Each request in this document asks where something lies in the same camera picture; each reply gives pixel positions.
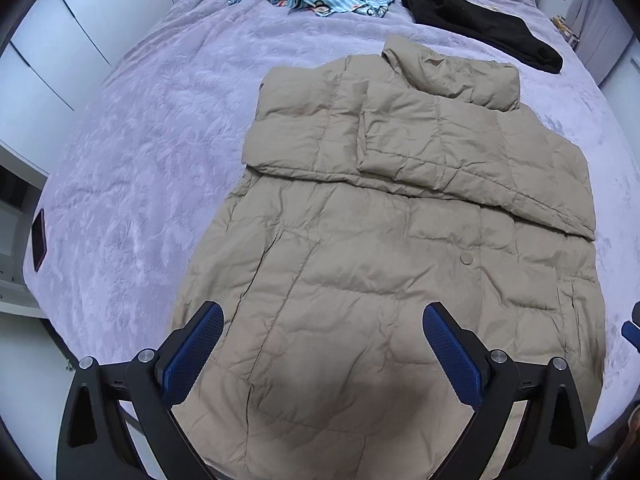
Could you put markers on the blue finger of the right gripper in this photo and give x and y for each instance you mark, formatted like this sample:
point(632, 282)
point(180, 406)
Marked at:
point(631, 329)

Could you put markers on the white wardrobe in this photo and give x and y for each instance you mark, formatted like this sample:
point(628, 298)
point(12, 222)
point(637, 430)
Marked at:
point(53, 66)

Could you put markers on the black folded garment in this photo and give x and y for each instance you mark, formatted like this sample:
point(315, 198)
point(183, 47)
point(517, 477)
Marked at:
point(505, 32)

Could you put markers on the beige puffer jacket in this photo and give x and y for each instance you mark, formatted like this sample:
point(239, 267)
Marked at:
point(373, 186)

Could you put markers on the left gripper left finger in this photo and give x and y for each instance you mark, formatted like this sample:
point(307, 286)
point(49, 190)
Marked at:
point(94, 441)

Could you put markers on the grey curtain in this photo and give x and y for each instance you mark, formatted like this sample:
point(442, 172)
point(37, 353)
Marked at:
point(604, 35)

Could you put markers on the lavender plush bed blanket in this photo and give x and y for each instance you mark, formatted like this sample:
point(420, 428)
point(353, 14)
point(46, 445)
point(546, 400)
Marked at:
point(159, 148)

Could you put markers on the black smartphone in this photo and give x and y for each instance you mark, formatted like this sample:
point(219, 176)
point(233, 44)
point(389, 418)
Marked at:
point(39, 240)

